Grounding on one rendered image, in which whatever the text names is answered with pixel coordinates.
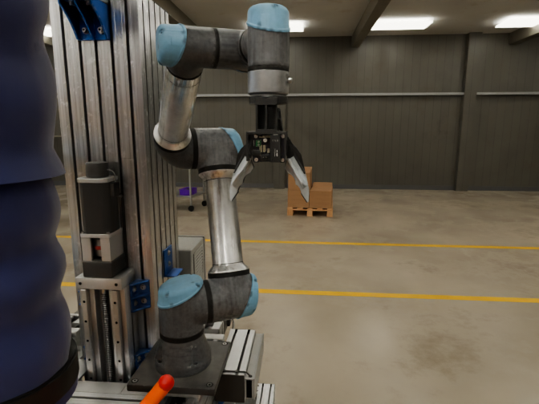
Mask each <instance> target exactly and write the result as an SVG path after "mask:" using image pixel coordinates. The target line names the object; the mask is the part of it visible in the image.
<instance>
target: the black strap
mask: <svg viewBox="0 0 539 404"><path fill-rule="evenodd" d="M78 374H79V358H78V350H77V344H76V342H75V340H74V339H73V338H71V345H70V351H69V357H68V360H67V362H66V363H65V365H64V366H63V367H62V368H61V369H60V370H59V371H58V372H57V373H56V374H54V375H53V376H52V377H51V378H50V379H49V380H47V381H46V382H44V383H43V384H42V385H41V386H39V387H37V388H34V389H33V390H30V391H28V392H26V393H25V394H21V395H19V396H17V397H15V398H12V399H10V400H7V401H5V402H1V403H0V404H55V403H56V402H57V401H58V400H60V399H61V398H62V397H63V396H64V395H65V394H66V393H67V391H68V390H69V389H70V388H71V387H72V386H73V384H74V383H75V380H76V378H77V377H78Z"/></svg>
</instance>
